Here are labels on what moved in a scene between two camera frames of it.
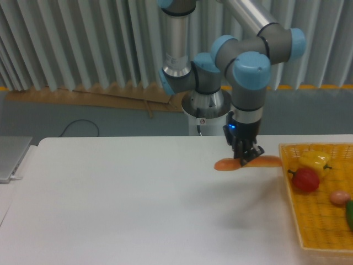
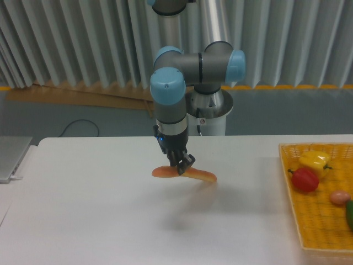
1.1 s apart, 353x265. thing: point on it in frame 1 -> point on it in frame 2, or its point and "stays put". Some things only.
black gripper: x=241 y=137 -> x=177 y=142
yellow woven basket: x=322 y=224 stays put
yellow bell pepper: x=316 y=159 stays put
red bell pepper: x=305 y=179 stays put
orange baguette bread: x=233 y=163 -> x=171 y=171
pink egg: x=340 y=197 stays put
